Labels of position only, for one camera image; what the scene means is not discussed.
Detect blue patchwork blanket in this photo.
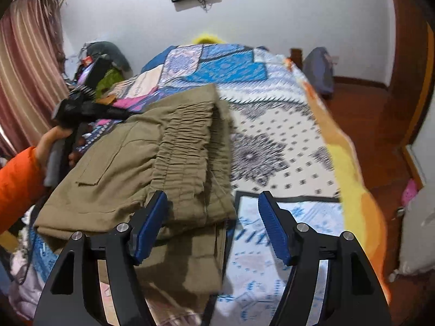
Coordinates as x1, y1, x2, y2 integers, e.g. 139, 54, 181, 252
20, 42, 388, 326

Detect white plastic bag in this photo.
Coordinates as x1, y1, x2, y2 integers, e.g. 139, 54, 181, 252
396, 183, 435, 277

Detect grey backpack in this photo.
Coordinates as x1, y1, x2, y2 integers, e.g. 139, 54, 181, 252
302, 47, 335, 96

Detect pink object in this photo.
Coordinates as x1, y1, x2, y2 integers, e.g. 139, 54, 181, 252
401, 178, 419, 206

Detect person's left forearm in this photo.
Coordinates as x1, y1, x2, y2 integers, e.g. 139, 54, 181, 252
0, 146, 46, 236

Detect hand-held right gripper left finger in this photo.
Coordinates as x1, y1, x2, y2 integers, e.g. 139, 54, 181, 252
34, 190, 169, 326

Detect pink cloth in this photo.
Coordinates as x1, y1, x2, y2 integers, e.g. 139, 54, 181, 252
114, 96, 160, 113

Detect olive green pants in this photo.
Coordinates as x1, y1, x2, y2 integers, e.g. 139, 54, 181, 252
34, 83, 238, 294

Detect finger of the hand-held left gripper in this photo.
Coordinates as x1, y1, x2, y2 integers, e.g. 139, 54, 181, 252
80, 57, 113, 90
92, 104, 132, 122

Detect brown wooden door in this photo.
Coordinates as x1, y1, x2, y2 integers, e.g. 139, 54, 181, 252
379, 0, 435, 143

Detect pile of light clothes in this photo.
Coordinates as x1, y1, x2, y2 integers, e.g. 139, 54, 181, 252
0, 234, 46, 320

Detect striped brown curtain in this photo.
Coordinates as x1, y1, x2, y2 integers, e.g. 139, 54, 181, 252
0, 0, 70, 158

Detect person's left hand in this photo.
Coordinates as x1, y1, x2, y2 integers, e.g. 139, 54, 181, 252
35, 125, 85, 172

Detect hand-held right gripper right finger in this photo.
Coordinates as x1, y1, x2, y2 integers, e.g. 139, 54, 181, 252
257, 191, 391, 326

